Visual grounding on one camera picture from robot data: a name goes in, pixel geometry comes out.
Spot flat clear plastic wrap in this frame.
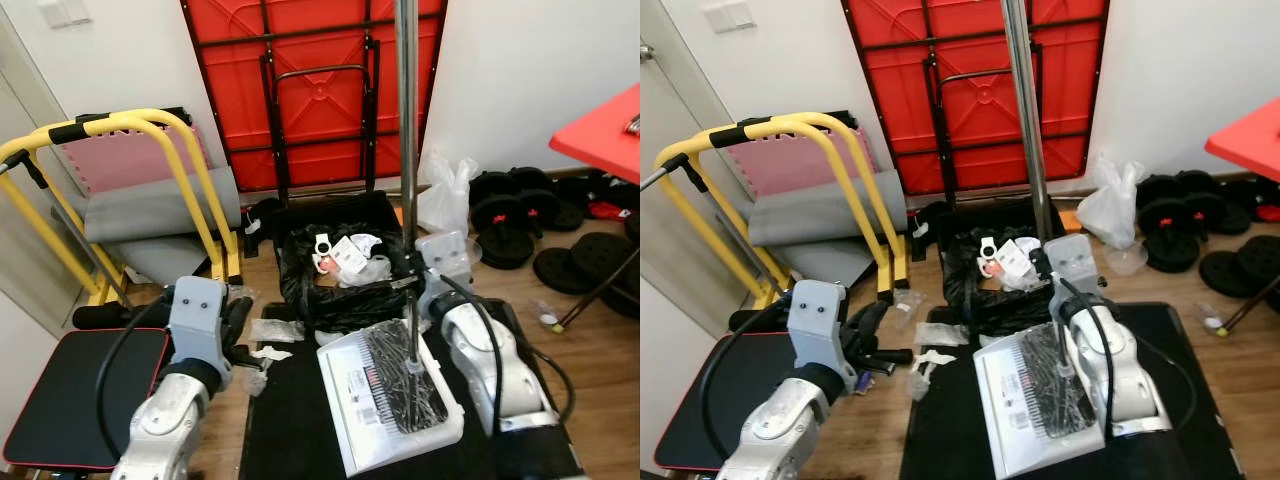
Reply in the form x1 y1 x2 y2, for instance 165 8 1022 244
915 318 969 348
249 317 307 347

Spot trash bin with black bag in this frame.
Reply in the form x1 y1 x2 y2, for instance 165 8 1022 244
274 192 433 333
938 198 1078 333

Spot white plastic bag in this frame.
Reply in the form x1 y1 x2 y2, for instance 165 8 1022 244
1075 150 1148 253
417 150 480 243

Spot long black foam bench roller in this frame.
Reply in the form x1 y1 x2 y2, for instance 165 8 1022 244
70 300 177 332
728 305 803 333

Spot black pouch with white tag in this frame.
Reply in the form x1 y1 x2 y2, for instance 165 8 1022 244
910 200 948 253
243 197 286 251

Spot black dumbbell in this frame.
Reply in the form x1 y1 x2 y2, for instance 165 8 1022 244
1133 168 1238 273
468 167 563 273

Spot grey foam mat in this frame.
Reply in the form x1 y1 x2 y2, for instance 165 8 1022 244
748 168 910 288
82 165 247 287

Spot small black red-trimmed bench pad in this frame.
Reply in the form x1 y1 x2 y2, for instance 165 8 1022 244
655 352 803 474
2 327 174 472

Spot pink foam mat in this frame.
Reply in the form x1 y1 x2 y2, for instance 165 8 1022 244
58 127 212 197
735 130 882 198

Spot dark clothes pile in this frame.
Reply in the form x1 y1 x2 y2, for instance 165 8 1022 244
1235 175 1280 223
565 172 641 226

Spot pale grey door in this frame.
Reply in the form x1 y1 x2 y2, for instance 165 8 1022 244
640 0 741 313
0 15 101 306

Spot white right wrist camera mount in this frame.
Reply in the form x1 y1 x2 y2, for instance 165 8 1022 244
1045 233 1103 307
414 230 472 303

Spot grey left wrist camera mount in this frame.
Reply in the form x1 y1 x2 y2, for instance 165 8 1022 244
165 277 232 372
787 280 860 374

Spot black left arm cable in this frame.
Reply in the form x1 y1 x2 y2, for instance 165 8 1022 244
704 308 798 458
94 297 173 461

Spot red folded table black frame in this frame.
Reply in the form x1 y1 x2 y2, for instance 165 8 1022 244
180 0 449 197
842 0 1112 193

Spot yellow tubular frame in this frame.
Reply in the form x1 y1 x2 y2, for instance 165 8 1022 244
0 107 244 307
655 113 910 303

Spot white light switch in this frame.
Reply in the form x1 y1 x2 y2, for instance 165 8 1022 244
700 0 757 34
38 0 92 29

